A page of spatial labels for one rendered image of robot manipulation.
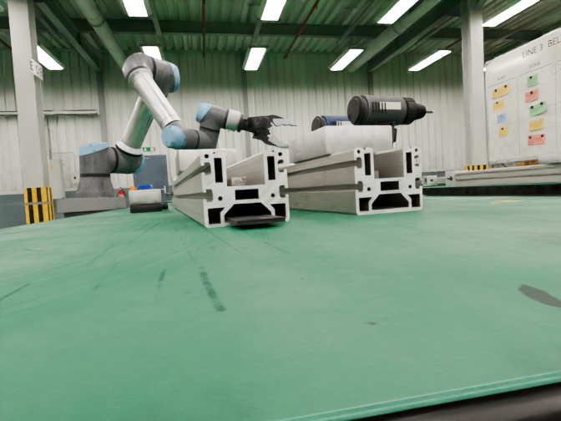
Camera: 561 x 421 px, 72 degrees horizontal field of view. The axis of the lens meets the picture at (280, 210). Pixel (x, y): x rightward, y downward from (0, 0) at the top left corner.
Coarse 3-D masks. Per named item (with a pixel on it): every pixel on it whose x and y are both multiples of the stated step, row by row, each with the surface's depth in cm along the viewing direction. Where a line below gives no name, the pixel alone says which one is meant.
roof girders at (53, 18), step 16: (48, 0) 755; (448, 0) 858; (480, 0) 755; (48, 16) 763; (64, 16) 838; (432, 16) 918; (448, 16) 872; (64, 32) 838; (416, 32) 992; (80, 48) 934; (384, 48) 1156; (400, 48) 1065; (96, 64) 1052
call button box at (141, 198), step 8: (136, 192) 100; (144, 192) 101; (152, 192) 102; (160, 192) 103; (136, 200) 101; (144, 200) 101; (152, 200) 102; (160, 200) 102; (136, 208) 101; (144, 208) 101; (152, 208) 102; (160, 208) 102; (168, 208) 106
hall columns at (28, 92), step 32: (32, 0) 645; (32, 32) 647; (480, 32) 782; (480, 64) 785; (32, 96) 628; (480, 96) 788; (32, 128) 629; (480, 128) 791; (32, 160) 631; (480, 160) 794; (32, 192) 631
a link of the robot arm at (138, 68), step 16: (128, 64) 140; (144, 64) 141; (128, 80) 139; (144, 80) 137; (144, 96) 135; (160, 96) 135; (160, 112) 132; (160, 128) 134; (176, 128) 127; (176, 144) 127; (192, 144) 132
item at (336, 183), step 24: (288, 168) 72; (312, 168) 64; (336, 168) 55; (360, 168) 49; (384, 168) 55; (408, 168) 52; (288, 192) 77; (312, 192) 62; (336, 192) 53; (360, 192) 49; (384, 192) 50; (408, 192) 51
